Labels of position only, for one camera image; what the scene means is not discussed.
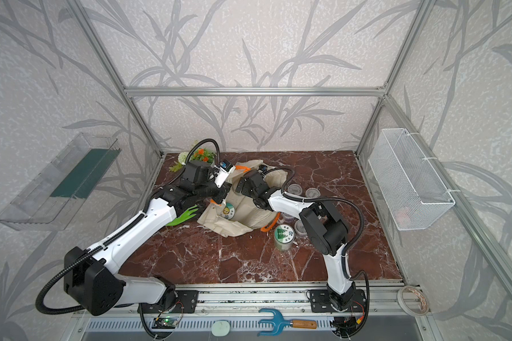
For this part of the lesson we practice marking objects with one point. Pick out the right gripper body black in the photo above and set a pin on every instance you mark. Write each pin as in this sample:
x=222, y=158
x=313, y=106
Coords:
x=244, y=190

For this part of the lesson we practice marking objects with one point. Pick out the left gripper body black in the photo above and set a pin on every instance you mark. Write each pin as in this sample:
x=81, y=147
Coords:
x=210, y=190

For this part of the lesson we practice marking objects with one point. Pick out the beige canvas bag orange handles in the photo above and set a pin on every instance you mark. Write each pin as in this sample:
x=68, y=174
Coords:
x=247, y=217

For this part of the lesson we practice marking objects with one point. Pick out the yellow label seed jar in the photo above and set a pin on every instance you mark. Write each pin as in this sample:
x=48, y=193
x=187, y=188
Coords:
x=228, y=211

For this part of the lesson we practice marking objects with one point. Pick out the purple label seed jar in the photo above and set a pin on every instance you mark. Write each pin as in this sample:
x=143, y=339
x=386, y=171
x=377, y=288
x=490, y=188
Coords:
x=295, y=190

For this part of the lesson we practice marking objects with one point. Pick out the clear seed jar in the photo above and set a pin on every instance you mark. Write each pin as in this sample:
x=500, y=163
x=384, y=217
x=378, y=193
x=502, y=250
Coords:
x=287, y=219
x=300, y=229

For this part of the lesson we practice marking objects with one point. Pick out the green tree label seed jar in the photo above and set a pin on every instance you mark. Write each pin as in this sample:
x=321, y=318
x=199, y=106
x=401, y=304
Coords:
x=284, y=236

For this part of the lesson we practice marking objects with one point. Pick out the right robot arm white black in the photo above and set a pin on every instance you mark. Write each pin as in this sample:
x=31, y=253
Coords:
x=326, y=227

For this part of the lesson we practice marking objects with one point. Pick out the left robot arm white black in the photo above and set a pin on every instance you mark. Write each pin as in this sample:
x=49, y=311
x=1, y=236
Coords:
x=95, y=283

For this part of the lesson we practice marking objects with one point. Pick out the green black garden glove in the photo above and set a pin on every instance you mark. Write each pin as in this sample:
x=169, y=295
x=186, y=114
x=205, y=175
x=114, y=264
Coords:
x=185, y=216

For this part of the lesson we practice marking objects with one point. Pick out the potted orange flower plant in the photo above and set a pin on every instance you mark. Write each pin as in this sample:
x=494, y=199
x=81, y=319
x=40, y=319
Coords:
x=200, y=154

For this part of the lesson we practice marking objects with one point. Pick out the green circuit board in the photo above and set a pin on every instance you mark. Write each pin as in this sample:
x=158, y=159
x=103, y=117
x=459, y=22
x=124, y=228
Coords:
x=165, y=323

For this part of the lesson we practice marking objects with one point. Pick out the blue garden hand fork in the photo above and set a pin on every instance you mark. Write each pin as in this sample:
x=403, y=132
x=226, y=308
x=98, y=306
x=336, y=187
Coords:
x=279, y=323

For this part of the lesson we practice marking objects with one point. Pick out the white oval button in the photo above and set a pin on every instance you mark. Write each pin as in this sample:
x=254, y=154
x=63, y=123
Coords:
x=220, y=328

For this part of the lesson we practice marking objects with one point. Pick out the right base wiring bundle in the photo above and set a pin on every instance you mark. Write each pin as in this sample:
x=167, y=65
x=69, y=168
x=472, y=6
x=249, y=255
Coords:
x=348, y=322

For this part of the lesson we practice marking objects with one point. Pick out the tape roll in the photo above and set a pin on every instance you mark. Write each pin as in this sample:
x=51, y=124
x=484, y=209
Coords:
x=412, y=301

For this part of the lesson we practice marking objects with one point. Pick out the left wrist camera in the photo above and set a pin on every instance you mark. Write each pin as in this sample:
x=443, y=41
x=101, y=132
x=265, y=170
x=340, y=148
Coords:
x=200, y=173

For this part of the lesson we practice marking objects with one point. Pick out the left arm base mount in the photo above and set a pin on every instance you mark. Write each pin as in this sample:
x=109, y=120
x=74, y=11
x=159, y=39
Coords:
x=183, y=301

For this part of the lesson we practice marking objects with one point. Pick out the clear plastic wall shelf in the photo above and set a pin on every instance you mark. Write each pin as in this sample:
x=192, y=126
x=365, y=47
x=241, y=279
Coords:
x=53, y=198

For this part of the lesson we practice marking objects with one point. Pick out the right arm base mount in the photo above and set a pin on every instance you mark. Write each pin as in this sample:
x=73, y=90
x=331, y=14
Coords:
x=321, y=302

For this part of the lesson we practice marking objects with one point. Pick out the white wire mesh basket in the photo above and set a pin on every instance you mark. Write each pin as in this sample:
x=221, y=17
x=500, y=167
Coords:
x=415, y=194

